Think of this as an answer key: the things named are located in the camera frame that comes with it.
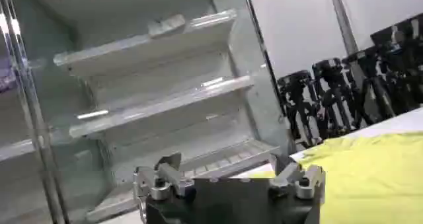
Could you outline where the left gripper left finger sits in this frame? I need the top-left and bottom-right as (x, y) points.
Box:
(133, 152), (196, 201)

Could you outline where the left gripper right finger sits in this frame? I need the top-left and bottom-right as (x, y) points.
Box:
(268, 155), (327, 200)

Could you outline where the yellow-green cloth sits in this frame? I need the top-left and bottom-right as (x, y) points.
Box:
(231, 131), (423, 224)

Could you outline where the empty white shelf unit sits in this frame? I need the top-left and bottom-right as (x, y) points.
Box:
(0, 0), (293, 224)

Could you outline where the black monitor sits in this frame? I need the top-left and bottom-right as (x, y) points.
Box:
(369, 13), (423, 48)

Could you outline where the grey wall pillar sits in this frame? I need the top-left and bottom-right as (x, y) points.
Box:
(327, 0), (360, 56)

